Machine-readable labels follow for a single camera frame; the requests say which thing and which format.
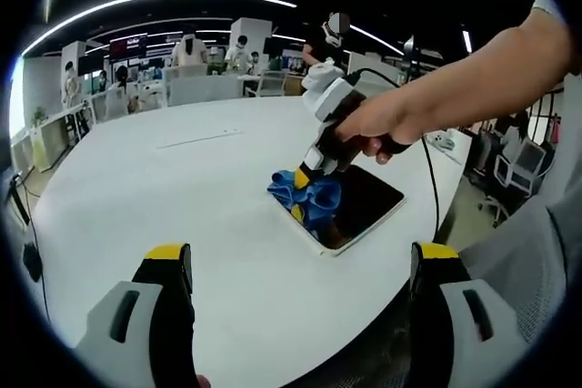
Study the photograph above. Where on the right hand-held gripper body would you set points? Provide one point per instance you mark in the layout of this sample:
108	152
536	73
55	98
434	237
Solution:
332	102

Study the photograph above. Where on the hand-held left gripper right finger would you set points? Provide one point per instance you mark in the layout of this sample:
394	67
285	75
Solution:
432	315

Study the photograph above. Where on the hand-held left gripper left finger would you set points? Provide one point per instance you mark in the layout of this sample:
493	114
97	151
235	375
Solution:
175	315

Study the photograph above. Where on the blue cleaning cloth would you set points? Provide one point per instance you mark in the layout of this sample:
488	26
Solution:
318	199

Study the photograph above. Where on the person's right hand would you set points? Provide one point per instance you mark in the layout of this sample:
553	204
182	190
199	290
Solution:
382	120

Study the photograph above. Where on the person's left hand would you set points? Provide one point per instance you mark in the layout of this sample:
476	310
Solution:
203	381

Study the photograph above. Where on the dark desk lamp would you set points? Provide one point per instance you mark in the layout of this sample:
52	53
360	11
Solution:
411	58

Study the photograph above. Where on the small white green object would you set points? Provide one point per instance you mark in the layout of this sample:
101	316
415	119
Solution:
442	140

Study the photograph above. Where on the long white desk partition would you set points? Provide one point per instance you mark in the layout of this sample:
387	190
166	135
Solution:
204	86

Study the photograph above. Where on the white low shelf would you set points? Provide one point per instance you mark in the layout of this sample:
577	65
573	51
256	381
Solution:
50	138

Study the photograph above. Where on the green potted plant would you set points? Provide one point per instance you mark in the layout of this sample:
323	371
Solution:
39	115

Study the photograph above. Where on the red wall screen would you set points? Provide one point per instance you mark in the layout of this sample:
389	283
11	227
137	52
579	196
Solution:
128	46

